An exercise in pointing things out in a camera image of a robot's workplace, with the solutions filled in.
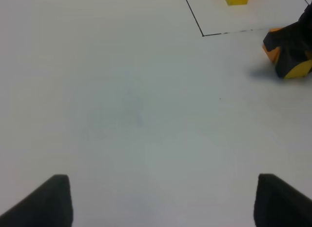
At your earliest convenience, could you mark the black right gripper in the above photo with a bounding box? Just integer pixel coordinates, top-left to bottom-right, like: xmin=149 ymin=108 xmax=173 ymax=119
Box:
xmin=273 ymin=4 xmax=312 ymax=79

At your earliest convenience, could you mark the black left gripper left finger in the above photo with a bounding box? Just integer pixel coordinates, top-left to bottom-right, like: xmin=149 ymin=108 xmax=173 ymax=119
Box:
xmin=0 ymin=174 xmax=73 ymax=227

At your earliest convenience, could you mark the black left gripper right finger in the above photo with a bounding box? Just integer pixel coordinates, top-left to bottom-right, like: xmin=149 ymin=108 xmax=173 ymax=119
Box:
xmin=253 ymin=174 xmax=312 ymax=227

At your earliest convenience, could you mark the orange block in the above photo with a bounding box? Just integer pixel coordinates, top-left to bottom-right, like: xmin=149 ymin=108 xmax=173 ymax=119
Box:
xmin=262 ymin=27 xmax=283 ymax=65

